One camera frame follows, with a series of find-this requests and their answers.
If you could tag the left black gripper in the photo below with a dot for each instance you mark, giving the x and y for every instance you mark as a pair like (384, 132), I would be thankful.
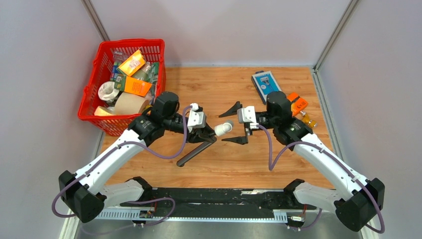
(198, 135)

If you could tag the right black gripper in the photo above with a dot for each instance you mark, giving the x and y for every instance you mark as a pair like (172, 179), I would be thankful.
(232, 111)

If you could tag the white PVC elbow fitting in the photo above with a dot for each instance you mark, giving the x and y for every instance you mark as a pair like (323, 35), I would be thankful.
(224, 128)

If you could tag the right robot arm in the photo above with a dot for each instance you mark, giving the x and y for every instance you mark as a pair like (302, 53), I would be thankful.
(354, 198)

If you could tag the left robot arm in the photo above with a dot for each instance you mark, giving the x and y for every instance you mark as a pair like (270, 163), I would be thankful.
(85, 192)

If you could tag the blue product box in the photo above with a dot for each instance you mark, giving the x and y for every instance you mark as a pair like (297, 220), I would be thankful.
(265, 83)

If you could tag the orange product package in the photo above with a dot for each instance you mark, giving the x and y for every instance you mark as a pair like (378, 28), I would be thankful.
(298, 103)

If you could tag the green packet in basket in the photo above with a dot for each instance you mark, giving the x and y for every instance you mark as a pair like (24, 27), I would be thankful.
(153, 73)

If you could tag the beige tape roll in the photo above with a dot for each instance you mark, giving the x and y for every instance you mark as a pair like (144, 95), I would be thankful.
(129, 104)

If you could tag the orange green box in basket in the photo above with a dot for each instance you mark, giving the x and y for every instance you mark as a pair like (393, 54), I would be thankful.
(131, 85)

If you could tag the red plastic basket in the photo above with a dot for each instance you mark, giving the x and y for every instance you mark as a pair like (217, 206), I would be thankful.
(152, 49)

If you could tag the yellow orange box in basket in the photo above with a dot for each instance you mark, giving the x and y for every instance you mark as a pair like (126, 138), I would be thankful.
(132, 64)

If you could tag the white tape roll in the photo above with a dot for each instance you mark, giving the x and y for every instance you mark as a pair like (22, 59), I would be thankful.
(107, 91)

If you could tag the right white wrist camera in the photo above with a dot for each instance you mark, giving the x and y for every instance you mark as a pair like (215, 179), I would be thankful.
(248, 115)

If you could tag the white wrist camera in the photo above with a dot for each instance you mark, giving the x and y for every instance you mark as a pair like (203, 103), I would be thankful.
(197, 117)
(248, 115)

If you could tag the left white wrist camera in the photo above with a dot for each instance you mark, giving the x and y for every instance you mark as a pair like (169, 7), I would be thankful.
(197, 117)

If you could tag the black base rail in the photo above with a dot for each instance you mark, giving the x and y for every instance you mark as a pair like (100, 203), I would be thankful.
(220, 202)

